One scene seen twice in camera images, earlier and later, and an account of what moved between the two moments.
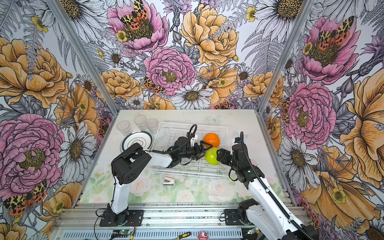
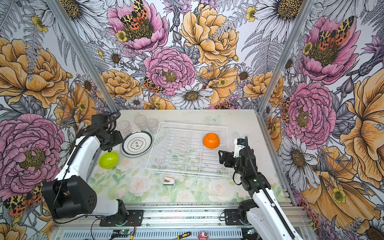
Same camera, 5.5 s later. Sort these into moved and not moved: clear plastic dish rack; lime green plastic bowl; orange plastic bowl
Moved: lime green plastic bowl
Not moved: clear plastic dish rack; orange plastic bowl
